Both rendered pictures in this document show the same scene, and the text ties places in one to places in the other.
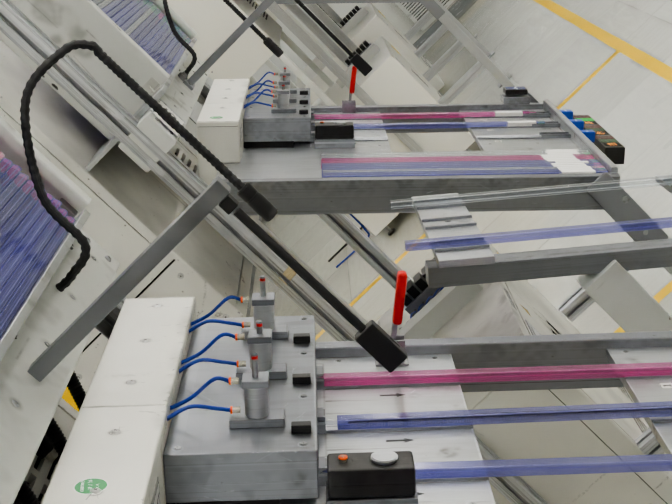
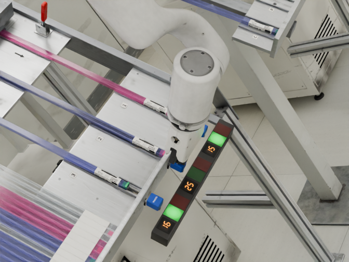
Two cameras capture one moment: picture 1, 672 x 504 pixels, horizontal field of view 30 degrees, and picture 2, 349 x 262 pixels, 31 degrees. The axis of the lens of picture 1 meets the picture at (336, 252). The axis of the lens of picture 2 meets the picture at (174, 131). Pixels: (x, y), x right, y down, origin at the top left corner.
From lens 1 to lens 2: 1.13 m
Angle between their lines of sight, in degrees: 42
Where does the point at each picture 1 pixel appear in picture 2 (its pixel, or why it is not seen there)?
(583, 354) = (123, 64)
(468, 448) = (9, 103)
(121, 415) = not seen: outside the picture
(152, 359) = not seen: outside the picture
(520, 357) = (98, 52)
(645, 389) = (113, 103)
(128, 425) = not seen: outside the picture
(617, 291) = (210, 18)
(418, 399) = (25, 63)
